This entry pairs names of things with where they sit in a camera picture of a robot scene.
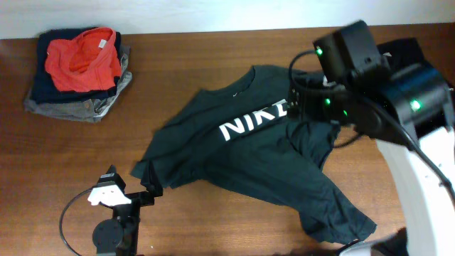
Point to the grey folded garment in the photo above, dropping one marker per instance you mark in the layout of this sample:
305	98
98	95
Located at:
91	111

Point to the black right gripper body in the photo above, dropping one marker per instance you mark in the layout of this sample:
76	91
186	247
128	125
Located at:
323	108

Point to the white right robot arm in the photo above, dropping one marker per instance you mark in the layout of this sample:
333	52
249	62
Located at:
408	111

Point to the navy folded garment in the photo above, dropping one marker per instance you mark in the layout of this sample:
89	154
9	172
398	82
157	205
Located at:
44	90

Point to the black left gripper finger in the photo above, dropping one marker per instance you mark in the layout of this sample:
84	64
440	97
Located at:
157	189
147	180

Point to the red folded garment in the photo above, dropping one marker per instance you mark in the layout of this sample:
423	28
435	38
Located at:
85	63

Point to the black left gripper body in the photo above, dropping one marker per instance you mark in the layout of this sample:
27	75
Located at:
133	210

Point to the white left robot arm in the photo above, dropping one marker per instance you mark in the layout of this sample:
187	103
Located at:
118	236

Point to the dark green Nike t-shirt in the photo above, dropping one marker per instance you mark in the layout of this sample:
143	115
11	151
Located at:
240	138

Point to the black garment with white logo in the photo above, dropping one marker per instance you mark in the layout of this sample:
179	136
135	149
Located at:
402	53

